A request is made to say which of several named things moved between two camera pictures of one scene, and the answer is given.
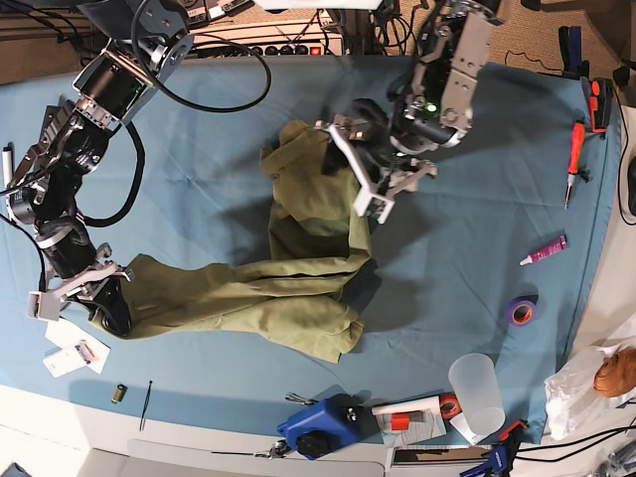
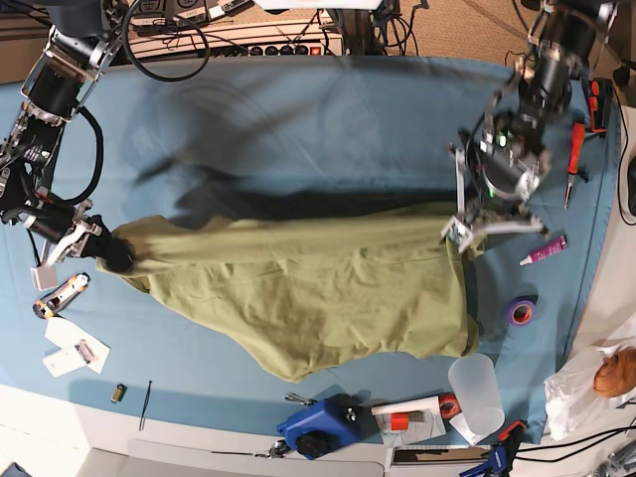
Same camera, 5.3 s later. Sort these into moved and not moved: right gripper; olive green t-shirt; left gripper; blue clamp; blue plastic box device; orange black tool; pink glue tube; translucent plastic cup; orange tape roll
Moved: right gripper; olive green t-shirt; left gripper
Not moved: orange black tool; blue plastic box device; pink glue tube; blue clamp; orange tape roll; translucent plastic cup
